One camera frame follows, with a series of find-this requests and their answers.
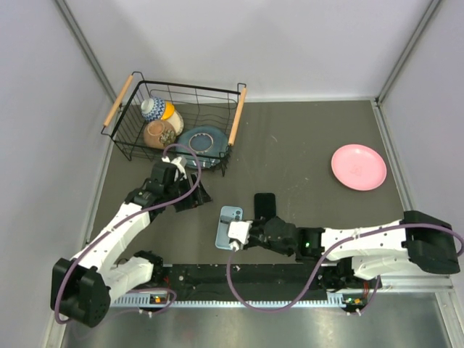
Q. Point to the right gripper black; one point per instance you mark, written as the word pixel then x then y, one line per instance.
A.
pixel 262 221

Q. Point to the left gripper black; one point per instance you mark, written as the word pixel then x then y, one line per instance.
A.
pixel 199 197

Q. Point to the blue smartphone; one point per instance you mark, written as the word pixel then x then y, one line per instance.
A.
pixel 264 206

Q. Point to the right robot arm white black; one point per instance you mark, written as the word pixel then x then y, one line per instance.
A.
pixel 417 241

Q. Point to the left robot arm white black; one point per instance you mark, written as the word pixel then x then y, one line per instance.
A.
pixel 83 287

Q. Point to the dark teal plate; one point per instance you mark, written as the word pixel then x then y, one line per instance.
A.
pixel 208 142

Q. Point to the brown ceramic bowl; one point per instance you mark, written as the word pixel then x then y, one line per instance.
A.
pixel 158 134

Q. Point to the beige bowl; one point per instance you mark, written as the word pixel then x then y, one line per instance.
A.
pixel 177 123

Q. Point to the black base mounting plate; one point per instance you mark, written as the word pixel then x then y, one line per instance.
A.
pixel 261 282

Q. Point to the yellow bowl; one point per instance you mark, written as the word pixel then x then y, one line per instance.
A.
pixel 168 111

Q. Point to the blue white patterned bowl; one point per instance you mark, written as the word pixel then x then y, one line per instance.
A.
pixel 153 108

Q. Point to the pink plate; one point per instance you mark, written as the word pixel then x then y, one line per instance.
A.
pixel 358 167

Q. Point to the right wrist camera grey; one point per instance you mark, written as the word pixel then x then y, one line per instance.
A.
pixel 238 234

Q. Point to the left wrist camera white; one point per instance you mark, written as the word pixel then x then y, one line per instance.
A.
pixel 180 164

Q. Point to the black wire dish basket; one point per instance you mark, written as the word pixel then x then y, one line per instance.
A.
pixel 201 121

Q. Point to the grey slotted cable duct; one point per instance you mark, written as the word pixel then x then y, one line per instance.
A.
pixel 159 300

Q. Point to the aluminium frame rail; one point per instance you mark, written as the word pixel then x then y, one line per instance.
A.
pixel 416 283

